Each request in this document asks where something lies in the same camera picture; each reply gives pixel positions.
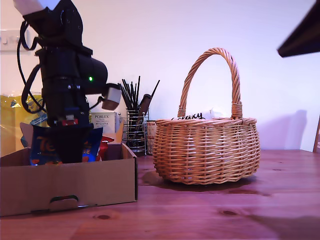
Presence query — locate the blue Terry's orange egg bag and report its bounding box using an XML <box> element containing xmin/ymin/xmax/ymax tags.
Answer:
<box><xmin>29</xmin><ymin>124</ymin><xmax>104</xmax><ymax>166</ymax></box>

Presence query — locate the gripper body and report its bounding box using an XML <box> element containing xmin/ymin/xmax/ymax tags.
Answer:
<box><xmin>41</xmin><ymin>79</ymin><xmax>91</xmax><ymax>128</ymax></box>

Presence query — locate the yellow plastic bag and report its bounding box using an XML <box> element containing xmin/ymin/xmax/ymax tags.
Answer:
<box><xmin>0</xmin><ymin>94</ymin><xmax>50</xmax><ymax>156</ymax></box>

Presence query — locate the clear measuring jar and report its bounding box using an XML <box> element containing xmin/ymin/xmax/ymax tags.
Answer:
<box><xmin>146</xmin><ymin>120</ymin><xmax>158</xmax><ymax>156</ymax></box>

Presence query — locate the wire utensil holder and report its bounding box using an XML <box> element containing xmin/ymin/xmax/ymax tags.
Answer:
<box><xmin>126</xmin><ymin>109</ymin><xmax>150</xmax><ymax>154</ymax></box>

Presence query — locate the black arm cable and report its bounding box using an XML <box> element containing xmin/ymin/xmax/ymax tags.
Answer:
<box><xmin>16</xmin><ymin>21</ymin><xmax>38</xmax><ymax>83</ymax></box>
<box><xmin>21</xmin><ymin>63</ymin><xmax>48</xmax><ymax>115</ymax></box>

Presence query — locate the white light switch plate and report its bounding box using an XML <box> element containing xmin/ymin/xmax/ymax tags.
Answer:
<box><xmin>0</xmin><ymin>29</ymin><xmax>28</xmax><ymax>53</ymax></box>

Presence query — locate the white Galaxy egg bag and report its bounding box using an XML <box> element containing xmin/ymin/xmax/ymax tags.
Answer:
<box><xmin>171</xmin><ymin>112</ymin><xmax>204</xmax><ymax>121</ymax></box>

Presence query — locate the white Porlex box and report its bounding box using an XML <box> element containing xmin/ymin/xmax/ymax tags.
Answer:
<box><xmin>88</xmin><ymin>111</ymin><xmax>121</xmax><ymax>134</ymax></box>

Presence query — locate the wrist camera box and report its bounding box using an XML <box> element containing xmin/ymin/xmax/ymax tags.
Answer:
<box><xmin>101</xmin><ymin>83</ymin><xmax>123</xmax><ymax>111</ymax></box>

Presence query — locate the brown knife handle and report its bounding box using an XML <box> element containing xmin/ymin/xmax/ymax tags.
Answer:
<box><xmin>138</xmin><ymin>94</ymin><xmax>152</xmax><ymax>117</ymax></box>

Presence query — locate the brown cardboard box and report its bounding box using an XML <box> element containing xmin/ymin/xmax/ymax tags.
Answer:
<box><xmin>0</xmin><ymin>119</ymin><xmax>139</xmax><ymax>217</ymax></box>

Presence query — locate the thin black stick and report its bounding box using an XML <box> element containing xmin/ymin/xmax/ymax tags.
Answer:
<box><xmin>119</xmin><ymin>83</ymin><xmax>130</xmax><ymax>111</ymax></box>
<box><xmin>136</xmin><ymin>75</ymin><xmax>142</xmax><ymax>110</ymax></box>
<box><xmin>149</xmin><ymin>79</ymin><xmax>161</xmax><ymax>101</ymax></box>
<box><xmin>129</xmin><ymin>79</ymin><xmax>137</xmax><ymax>111</ymax></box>
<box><xmin>121</xmin><ymin>79</ymin><xmax>133</xmax><ymax>111</ymax></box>

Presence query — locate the woven wicker basket with handle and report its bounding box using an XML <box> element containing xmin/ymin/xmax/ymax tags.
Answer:
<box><xmin>152</xmin><ymin>47</ymin><xmax>261</xmax><ymax>186</ymax></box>

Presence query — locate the red Maltesers bunnies bag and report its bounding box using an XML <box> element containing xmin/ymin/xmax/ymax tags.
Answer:
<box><xmin>96</xmin><ymin>135</ymin><xmax>116</xmax><ymax>162</ymax></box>

